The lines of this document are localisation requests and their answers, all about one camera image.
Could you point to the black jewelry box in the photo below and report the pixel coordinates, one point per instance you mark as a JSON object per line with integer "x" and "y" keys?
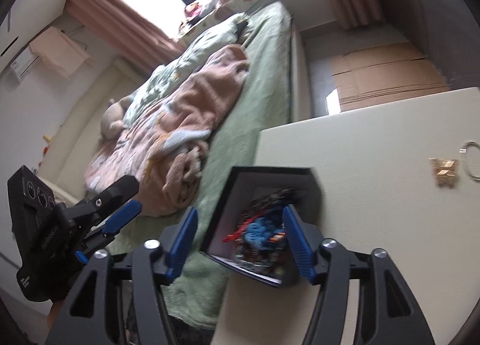
{"x": 246, "y": 232}

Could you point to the left pink curtain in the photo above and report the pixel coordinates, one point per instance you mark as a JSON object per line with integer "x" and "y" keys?
{"x": 124, "y": 29}

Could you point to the flattened cardboard on floor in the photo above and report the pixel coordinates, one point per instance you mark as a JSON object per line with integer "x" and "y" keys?
{"x": 384, "y": 74}

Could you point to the pink fleece blanket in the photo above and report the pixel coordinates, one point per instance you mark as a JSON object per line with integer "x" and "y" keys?
{"x": 166, "y": 145}

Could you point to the gold butterfly brooch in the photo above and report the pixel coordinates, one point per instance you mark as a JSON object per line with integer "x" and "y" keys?
{"x": 444, "y": 172}

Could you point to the white air conditioner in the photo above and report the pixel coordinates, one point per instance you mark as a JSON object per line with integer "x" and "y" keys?
{"x": 17, "y": 30}

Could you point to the plush toy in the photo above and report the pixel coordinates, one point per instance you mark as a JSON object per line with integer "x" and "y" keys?
{"x": 112, "y": 123}

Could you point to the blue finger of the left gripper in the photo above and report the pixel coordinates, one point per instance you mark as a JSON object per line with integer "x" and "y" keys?
{"x": 122, "y": 217}
{"x": 115, "y": 196}

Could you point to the green floral duvet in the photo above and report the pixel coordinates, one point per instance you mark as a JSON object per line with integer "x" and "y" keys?
{"x": 165, "y": 79}

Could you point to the bed with green sheet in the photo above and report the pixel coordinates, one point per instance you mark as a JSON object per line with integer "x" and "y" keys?
{"x": 265, "y": 101}

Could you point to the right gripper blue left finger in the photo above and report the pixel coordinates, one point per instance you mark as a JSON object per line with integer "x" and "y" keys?
{"x": 177, "y": 242}

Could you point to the left hand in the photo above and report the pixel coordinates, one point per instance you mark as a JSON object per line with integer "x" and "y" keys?
{"x": 53, "y": 313}

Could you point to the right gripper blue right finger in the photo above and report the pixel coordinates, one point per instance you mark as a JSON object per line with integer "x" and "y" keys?
{"x": 303, "y": 239}

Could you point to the dark grey wardrobe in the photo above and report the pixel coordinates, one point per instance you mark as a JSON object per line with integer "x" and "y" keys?
{"x": 446, "y": 30}

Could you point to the pink hanging towel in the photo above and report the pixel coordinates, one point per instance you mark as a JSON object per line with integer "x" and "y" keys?
{"x": 59, "y": 52}

